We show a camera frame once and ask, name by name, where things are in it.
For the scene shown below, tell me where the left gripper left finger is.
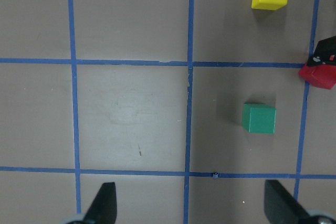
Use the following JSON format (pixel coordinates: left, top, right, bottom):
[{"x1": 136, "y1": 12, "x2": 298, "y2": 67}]
[{"x1": 59, "y1": 182, "x2": 118, "y2": 224}]

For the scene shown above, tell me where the red wooden block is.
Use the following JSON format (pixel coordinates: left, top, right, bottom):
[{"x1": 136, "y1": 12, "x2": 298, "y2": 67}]
[{"x1": 299, "y1": 65, "x2": 335, "y2": 90}]

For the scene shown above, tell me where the green wooden block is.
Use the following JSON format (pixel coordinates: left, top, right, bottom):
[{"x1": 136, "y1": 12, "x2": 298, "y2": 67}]
[{"x1": 242, "y1": 103, "x2": 277, "y2": 134}]

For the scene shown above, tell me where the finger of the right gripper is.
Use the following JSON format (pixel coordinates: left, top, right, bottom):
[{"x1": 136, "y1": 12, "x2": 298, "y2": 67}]
[{"x1": 307, "y1": 36, "x2": 335, "y2": 67}]

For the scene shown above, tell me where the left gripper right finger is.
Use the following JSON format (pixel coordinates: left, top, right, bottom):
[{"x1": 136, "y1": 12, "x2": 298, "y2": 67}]
[{"x1": 264, "y1": 179, "x2": 336, "y2": 224}]

